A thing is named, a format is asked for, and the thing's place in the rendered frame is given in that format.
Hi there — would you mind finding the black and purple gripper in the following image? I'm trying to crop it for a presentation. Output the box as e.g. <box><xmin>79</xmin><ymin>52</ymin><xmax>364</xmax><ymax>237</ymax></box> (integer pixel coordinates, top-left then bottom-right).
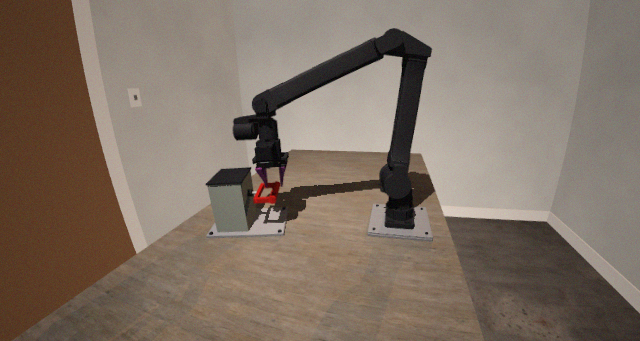
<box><xmin>252</xmin><ymin>137</ymin><xmax>289</xmax><ymax>188</ymax></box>

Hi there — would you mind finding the white mounting plate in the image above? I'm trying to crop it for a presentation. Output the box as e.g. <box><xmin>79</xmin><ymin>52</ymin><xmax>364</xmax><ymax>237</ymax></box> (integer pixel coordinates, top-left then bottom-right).
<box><xmin>206</xmin><ymin>207</ymin><xmax>288</xmax><ymax>238</ymax></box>

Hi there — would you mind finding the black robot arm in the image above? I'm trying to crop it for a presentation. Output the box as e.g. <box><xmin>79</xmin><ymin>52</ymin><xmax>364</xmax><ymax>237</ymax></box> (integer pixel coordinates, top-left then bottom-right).
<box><xmin>233</xmin><ymin>28</ymin><xmax>432</xmax><ymax>229</ymax></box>

